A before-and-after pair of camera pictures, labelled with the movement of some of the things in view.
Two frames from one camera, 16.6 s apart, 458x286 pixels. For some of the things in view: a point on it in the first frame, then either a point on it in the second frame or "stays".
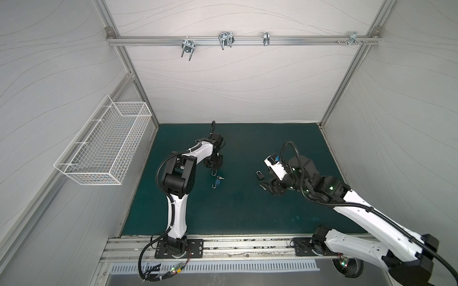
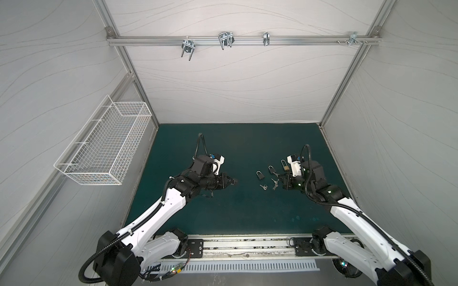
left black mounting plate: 194,249 stays
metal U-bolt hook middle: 226,39 stays
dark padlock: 260,175 stays
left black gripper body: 215,161 → 219,181
